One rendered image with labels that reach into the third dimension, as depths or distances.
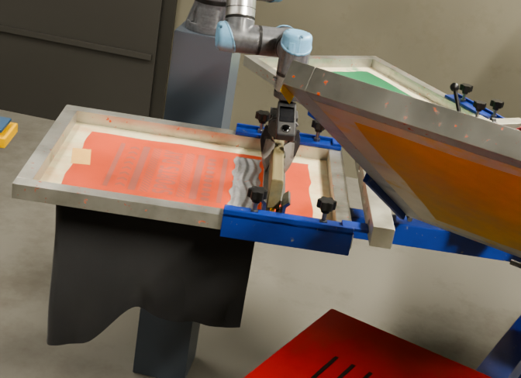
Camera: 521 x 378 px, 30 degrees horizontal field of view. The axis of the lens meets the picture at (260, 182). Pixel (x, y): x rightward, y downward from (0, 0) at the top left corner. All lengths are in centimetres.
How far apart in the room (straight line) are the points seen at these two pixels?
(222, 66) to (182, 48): 13
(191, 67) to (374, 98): 163
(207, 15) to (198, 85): 21
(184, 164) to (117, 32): 276
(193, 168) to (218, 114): 42
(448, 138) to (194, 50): 170
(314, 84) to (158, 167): 121
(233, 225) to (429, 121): 100
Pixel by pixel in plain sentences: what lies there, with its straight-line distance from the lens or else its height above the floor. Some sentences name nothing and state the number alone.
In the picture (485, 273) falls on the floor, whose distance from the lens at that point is 459.
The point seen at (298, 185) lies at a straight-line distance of 255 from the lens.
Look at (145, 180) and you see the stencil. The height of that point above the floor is 95.
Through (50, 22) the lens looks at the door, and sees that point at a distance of 539.
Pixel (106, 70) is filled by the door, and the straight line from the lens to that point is 534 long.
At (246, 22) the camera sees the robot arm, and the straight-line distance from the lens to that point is 246.
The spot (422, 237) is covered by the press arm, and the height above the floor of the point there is 89.
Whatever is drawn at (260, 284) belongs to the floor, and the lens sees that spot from 404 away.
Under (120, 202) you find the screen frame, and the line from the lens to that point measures 224.
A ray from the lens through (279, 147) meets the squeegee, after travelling 248.
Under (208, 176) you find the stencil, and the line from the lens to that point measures 251.
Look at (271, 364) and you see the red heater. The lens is 150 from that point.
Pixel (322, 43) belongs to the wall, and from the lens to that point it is 511.
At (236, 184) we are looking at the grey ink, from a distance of 247.
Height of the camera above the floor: 192
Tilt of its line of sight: 22 degrees down
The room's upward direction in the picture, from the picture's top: 9 degrees clockwise
